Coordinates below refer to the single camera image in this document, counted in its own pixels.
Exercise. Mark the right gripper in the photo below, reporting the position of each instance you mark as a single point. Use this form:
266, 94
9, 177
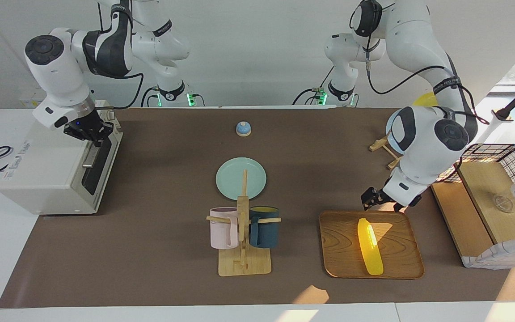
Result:
81, 127

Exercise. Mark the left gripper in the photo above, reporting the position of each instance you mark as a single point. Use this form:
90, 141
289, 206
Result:
382, 197

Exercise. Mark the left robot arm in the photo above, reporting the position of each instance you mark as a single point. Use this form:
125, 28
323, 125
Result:
423, 134

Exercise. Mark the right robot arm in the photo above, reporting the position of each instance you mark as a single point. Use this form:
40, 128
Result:
58, 71

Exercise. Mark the yellow corn cob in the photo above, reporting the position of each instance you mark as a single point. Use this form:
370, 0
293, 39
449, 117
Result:
370, 246

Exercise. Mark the white toaster oven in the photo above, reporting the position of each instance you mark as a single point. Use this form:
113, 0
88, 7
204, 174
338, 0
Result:
43, 174

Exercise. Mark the wooden plate rack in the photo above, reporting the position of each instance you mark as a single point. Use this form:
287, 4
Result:
380, 144

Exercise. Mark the wooden tray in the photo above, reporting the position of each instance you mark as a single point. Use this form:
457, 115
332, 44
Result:
342, 250

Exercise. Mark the dark blue mug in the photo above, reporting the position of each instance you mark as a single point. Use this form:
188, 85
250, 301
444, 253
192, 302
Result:
266, 230

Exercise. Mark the yellow plate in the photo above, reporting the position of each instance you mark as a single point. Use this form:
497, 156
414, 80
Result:
425, 100

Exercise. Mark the clear glass lid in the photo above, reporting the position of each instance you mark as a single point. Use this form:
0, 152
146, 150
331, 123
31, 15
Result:
503, 204

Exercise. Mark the light green plate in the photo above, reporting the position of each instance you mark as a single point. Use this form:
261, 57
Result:
233, 179

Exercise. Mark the wooden mug rack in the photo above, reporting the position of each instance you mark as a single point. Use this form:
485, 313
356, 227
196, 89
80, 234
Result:
244, 264

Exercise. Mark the blue and white bell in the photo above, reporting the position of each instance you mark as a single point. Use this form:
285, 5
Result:
243, 129

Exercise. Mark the white checked cloth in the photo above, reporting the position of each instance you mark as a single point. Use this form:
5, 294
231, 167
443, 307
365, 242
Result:
503, 255

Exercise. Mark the pink mug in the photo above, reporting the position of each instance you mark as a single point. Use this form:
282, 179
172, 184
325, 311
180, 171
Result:
221, 230

